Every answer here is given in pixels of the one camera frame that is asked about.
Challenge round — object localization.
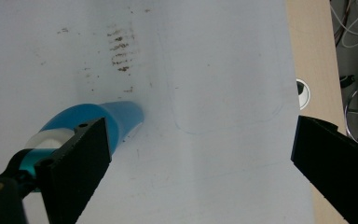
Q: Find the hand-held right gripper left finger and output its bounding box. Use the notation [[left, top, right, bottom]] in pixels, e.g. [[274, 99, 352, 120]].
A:
[[34, 117, 113, 224]]

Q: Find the white round cable grommet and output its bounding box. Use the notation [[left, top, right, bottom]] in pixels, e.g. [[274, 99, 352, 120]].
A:
[[296, 78, 311, 111]]

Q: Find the white cloth sheet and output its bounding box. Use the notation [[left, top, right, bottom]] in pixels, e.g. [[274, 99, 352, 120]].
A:
[[0, 0, 317, 224]]

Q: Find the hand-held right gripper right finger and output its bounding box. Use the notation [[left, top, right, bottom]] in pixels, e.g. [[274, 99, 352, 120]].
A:
[[290, 115, 358, 224]]

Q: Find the blue plastic cup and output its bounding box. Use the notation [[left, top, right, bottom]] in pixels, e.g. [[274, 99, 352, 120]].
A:
[[24, 100, 145, 157]]

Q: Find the dark cable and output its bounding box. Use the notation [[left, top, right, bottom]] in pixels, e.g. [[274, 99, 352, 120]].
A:
[[335, 0, 352, 48]]

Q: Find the white cable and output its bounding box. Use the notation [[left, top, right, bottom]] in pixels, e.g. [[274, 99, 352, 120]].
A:
[[329, 0, 358, 49]]

